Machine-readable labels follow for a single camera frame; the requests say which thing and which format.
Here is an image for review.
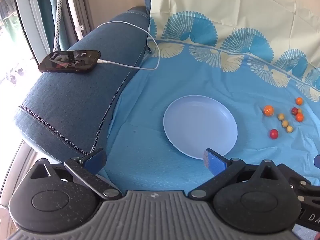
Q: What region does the light blue plate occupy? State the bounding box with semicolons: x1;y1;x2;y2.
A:
163;95;238;159

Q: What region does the black smartphone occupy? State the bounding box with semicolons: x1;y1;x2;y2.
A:
38;50;101;74

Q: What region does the dotted grey pole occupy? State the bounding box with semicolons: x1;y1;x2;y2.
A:
53;0;63;52

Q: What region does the blue fan-print sheet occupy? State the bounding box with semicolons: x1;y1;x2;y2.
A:
99;0;320;198

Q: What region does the white charging cable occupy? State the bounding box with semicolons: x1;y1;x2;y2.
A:
97;21;161;71

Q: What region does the sliding door frame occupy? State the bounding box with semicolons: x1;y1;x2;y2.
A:
12;0;50;64

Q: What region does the white pole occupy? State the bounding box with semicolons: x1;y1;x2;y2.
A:
63;0;84;41

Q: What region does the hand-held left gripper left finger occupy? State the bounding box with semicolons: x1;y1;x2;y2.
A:
30;148;123;200

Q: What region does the blue denim sofa armrest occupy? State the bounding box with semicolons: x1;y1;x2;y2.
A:
14;0;153;164

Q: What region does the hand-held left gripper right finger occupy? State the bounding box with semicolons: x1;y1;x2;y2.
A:
188;149;285;202

